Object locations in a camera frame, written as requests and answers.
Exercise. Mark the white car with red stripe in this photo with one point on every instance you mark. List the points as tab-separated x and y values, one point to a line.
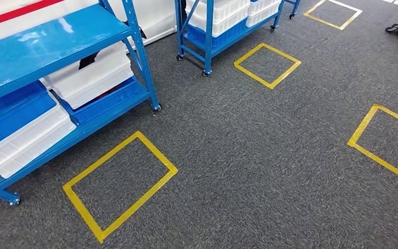
157	17

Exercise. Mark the white grid plastic crate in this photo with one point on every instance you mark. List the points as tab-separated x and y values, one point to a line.
262	12
30	144
89	82
226	12

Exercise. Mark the yellow floor tape square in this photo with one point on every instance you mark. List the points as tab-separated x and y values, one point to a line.
82	206

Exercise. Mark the blue metal shelf rack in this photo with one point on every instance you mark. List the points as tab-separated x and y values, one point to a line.
48	44
208	44
293	8

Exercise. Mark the blue plastic crate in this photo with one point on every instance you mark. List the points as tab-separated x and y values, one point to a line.
226	34
111	103
6	117

